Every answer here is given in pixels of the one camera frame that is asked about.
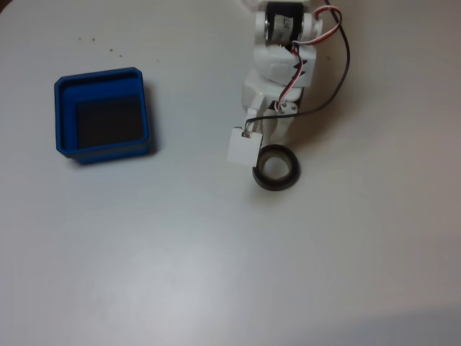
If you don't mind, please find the blue square plastic box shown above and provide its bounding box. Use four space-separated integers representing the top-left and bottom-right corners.
53 66 158 166

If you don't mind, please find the thin black camera cable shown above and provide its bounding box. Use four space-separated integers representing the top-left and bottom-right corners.
244 0 352 138

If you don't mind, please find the red white black servo cable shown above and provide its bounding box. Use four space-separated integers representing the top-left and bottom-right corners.
275 9 343 111

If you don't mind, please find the black tape roll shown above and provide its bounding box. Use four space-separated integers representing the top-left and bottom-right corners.
251 143 300 192

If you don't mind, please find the white camera box with mount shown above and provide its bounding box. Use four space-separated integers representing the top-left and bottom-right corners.
226 107 264 167

